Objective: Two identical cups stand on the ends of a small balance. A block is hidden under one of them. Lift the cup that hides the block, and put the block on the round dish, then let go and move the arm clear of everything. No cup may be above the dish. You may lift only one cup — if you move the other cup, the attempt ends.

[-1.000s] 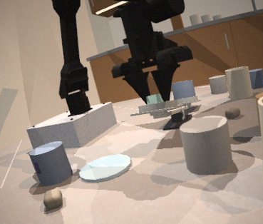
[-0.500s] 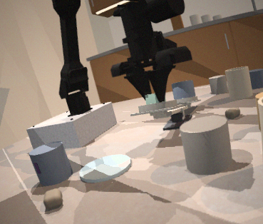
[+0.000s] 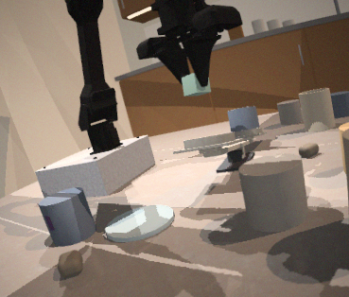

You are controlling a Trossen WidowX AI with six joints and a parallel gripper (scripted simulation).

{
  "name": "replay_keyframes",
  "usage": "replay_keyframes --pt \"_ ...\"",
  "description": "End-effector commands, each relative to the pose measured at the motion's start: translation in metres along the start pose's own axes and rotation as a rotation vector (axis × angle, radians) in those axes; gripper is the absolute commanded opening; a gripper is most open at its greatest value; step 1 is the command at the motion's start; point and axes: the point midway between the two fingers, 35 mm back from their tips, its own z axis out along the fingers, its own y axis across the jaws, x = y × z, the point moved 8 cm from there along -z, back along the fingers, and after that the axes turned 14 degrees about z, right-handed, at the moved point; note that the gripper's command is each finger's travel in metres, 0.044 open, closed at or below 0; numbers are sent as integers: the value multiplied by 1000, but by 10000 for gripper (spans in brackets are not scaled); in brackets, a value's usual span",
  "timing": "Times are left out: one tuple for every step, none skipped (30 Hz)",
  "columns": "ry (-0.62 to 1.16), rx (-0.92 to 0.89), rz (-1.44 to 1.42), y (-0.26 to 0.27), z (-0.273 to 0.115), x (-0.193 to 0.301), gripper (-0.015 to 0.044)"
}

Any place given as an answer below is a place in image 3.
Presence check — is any tan cylinder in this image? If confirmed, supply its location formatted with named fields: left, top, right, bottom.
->
left=339, top=123, right=349, bottom=173

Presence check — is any pale grey round dish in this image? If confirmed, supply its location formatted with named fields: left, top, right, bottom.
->
left=105, top=204, right=174, bottom=242

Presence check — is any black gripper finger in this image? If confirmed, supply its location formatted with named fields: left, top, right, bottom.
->
left=182, top=35, right=221, bottom=87
left=153, top=48, right=190, bottom=85

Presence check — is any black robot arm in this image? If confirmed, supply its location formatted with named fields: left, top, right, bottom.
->
left=64, top=0, right=123, bottom=155

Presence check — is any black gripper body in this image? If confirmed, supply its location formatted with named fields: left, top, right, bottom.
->
left=136, top=0, right=242, bottom=60

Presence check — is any tan rounded pebble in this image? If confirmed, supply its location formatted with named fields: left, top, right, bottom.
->
left=299, top=143, right=320, bottom=157
left=58, top=250, right=83, bottom=278

